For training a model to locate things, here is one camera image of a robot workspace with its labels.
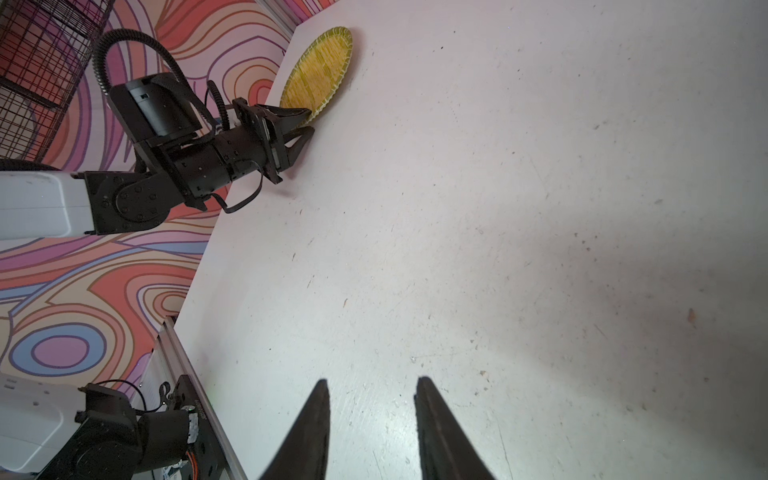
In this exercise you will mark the yellow green woven tray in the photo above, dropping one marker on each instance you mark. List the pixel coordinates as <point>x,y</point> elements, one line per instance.
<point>319,72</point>

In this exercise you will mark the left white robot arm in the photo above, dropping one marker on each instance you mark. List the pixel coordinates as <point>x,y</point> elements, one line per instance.
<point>161,116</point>

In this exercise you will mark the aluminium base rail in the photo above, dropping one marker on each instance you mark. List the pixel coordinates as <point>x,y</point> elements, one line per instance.
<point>181,438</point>

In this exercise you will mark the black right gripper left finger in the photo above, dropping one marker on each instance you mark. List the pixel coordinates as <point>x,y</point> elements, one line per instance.
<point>304,451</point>

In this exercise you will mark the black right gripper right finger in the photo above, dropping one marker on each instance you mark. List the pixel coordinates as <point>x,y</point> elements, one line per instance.
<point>445,450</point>

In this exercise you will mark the black wire basket left wall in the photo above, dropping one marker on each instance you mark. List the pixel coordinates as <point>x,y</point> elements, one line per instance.
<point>46,46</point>

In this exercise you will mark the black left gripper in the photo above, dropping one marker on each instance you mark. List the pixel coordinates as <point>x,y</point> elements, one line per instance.
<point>251,146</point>

